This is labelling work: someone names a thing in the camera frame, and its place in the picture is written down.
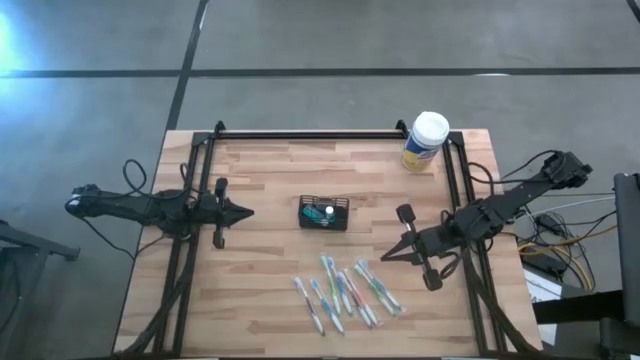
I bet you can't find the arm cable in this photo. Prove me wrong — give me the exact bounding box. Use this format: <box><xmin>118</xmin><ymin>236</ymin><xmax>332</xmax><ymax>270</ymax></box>
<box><xmin>77</xmin><ymin>158</ymin><xmax>189</xmax><ymax>261</ymax></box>
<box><xmin>438</xmin><ymin>148</ymin><xmax>559</xmax><ymax>281</ymax></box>

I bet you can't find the dark box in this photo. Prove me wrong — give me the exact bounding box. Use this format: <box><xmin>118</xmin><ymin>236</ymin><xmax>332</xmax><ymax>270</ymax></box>
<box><xmin>599</xmin><ymin>317</ymin><xmax>640</xmax><ymax>357</ymax></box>

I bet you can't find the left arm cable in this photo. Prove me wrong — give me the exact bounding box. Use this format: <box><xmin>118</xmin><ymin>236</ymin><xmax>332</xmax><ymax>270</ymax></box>
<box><xmin>77</xmin><ymin>158</ymin><xmax>189</xmax><ymax>261</ymax></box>

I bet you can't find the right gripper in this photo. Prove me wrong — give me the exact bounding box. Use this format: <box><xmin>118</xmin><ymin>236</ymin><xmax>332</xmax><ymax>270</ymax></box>
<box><xmin>380</xmin><ymin>203</ymin><xmax>454</xmax><ymax>292</ymax></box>

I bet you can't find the black floor cable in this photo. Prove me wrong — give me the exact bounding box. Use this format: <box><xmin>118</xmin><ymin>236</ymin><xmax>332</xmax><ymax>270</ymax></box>
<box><xmin>499</xmin><ymin>184</ymin><xmax>619</xmax><ymax>291</ymax></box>

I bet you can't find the white paper sheet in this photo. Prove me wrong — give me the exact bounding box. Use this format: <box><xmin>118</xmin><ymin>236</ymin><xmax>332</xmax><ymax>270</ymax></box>
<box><xmin>522</xmin><ymin>269</ymin><xmax>564</xmax><ymax>346</ymax></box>

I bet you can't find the black wire basket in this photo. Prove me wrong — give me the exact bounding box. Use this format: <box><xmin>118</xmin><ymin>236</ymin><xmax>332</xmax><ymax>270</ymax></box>
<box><xmin>298</xmin><ymin>194</ymin><xmax>351</xmax><ymax>233</ymax></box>

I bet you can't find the green toothbrush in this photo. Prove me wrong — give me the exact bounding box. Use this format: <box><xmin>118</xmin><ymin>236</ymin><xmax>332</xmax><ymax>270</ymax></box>
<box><xmin>352</xmin><ymin>263</ymin><xmax>398</xmax><ymax>318</ymax></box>
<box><xmin>319</xmin><ymin>254</ymin><xmax>343</xmax><ymax>317</ymax></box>

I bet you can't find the black power brick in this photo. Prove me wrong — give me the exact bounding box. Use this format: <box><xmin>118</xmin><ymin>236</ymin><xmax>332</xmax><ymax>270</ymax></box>
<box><xmin>519</xmin><ymin>248</ymin><xmax>569</xmax><ymax>277</ymax></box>

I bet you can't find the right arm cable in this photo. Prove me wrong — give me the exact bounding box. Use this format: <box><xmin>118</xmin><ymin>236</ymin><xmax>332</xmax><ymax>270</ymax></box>
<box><xmin>438</xmin><ymin>148</ymin><xmax>559</xmax><ymax>281</ymax></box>

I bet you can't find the white floor cable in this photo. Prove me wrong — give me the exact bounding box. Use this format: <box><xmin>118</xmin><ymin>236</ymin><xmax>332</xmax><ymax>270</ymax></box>
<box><xmin>519</xmin><ymin>195</ymin><xmax>616</xmax><ymax>221</ymax></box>

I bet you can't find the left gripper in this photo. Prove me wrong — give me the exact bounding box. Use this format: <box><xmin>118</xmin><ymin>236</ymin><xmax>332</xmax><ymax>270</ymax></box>
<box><xmin>197</xmin><ymin>177</ymin><xmax>255</xmax><ymax>250</ymax></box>

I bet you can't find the black table leg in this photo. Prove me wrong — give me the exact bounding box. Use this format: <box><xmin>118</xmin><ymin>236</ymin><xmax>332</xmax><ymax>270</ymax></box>
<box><xmin>0</xmin><ymin>218</ymin><xmax>81</xmax><ymax>346</ymax></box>

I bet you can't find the black aluminium table frame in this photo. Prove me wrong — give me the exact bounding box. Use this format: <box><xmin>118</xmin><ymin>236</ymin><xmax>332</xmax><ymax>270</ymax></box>
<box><xmin>117</xmin><ymin>119</ymin><xmax>539</xmax><ymax>359</ymax></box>

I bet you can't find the yellow floor cable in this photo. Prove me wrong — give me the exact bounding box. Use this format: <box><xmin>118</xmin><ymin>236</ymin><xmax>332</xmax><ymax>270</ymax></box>
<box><xmin>517</xmin><ymin>224</ymin><xmax>619</xmax><ymax>292</ymax></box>

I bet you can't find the black beam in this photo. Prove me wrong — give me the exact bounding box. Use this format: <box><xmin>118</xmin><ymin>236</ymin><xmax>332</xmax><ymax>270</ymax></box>
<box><xmin>532</xmin><ymin>288</ymin><xmax>626</xmax><ymax>325</ymax></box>

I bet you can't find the blue yellow wipes canister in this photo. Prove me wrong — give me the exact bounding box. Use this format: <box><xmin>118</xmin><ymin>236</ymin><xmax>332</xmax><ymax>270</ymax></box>
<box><xmin>401</xmin><ymin>110</ymin><xmax>451</xmax><ymax>174</ymax></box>

